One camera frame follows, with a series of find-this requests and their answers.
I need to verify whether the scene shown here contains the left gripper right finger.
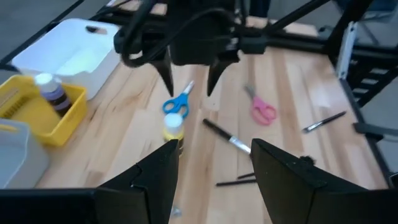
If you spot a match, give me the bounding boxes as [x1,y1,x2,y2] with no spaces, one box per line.
[250,138,368,224]

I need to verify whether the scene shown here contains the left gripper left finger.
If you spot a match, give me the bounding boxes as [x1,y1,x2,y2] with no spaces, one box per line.
[96,139,180,224]

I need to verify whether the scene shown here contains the pink-handled scissors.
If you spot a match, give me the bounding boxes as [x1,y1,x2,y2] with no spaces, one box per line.
[243,83,278,127]

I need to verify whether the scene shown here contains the round fluffy grey brush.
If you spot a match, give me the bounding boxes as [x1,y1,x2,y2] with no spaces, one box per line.
[201,118,252,156]

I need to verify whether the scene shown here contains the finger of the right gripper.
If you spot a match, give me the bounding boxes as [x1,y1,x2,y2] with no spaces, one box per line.
[206,51,241,98]
[149,46,175,98]

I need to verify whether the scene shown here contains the white plastic bin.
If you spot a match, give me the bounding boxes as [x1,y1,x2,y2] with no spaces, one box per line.
[10,17,121,101]

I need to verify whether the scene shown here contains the purple paint bottle white cap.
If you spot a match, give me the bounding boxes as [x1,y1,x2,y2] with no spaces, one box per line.
[33,72,73,118]

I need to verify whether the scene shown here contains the grey-white plastic bin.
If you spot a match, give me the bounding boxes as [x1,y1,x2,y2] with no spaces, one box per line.
[0,117,51,190]

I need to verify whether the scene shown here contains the silver aluminium frame post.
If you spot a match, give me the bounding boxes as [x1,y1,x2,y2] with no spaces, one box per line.
[335,21,358,80]

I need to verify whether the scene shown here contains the thick black looped cable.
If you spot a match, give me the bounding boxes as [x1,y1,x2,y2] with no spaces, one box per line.
[113,0,175,68]

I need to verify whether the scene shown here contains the yellow paint bottle white cap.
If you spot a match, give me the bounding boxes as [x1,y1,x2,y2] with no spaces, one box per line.
[162,112,185,149]

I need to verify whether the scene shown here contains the thin grey flat-tip paintbrush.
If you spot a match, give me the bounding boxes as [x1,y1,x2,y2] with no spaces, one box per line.
[215,178,257,188]

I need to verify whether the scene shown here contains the black flat bracket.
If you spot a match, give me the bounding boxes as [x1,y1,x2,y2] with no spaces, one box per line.
[352,121,398,141]

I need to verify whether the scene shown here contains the slim brush with white-tipped bristles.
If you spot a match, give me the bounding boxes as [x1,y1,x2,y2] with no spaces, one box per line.
[301,110,348,134]

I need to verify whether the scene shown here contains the yellow slotted plastic basket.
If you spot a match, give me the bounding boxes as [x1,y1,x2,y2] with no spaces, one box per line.
[0,73,88,147]

